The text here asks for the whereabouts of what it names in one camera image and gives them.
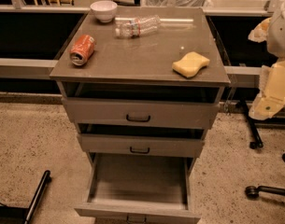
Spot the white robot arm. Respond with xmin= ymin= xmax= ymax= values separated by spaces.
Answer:
xmin=248 ymin=1 xmax=285 ymax=120

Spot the orange soda can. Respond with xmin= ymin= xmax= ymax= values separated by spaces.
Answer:
xmin=70 ymin=35 xmax=95 ymax=66

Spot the top grey drawer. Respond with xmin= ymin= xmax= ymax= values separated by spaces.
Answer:
xmin=63 ymin=97 xmax=219 ymax=129

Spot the white bowl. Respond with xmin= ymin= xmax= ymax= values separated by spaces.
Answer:
xmin=90 ymin=0 xmax=118 ymax=22

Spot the middle grey drawer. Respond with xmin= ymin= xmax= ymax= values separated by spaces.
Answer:
xmin=78 ymin=134 xmax=204 ymax=158

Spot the black stand leg left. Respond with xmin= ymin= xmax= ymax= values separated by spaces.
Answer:
xmin=23 ymin=170 xmax=51 ymax=224

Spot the bottom grey drawer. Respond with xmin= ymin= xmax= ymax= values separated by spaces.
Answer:
xmin=75 ymin=154 xmax=200 ymax=224

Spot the grey drawer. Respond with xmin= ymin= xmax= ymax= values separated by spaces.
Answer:
xmin=63 ymin=97 xmax=219 ymax=129
xmin=78 ymin=134 xmax=204 ymax=158
xmin=75 ymin=154 xmax=200 ymax=224

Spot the grey drawer cabinet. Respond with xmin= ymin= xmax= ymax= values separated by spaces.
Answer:
xmin=49 ymin=6 xmax=232 ymax=224

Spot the yellow sponge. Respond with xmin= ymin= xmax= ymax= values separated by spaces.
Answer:
xmin=172 ymin=51 xmax=210 ymax=78

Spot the black stand leg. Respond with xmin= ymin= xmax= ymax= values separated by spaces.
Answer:
xmin=23 ymin=170 xmax=51 ymax=224
xmin=237 ymin=100 xmax=264 ymax=149

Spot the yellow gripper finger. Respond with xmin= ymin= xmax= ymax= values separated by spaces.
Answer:
xmin=248 ymin=18 xmax=270 ymax=43
xmin=249 ymin=60 xmax=285 ymax=120

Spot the black stand leg right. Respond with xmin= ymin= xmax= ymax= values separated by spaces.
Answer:
xmin=237 ymin=100 xmax=264 ymax=149

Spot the clear plastic water bottle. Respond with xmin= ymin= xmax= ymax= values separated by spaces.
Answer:
xmin=115 ymin=15 xmax=161 ymax=38

